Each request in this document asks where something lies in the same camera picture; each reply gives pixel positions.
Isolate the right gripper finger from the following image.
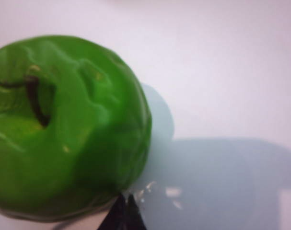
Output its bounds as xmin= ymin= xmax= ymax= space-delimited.
xmin=98 ymin=191 xmax=147 ymax=230

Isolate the green apple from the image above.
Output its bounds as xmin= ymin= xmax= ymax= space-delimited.
xmin=0 ymin=34 xmax=152 ymax=222

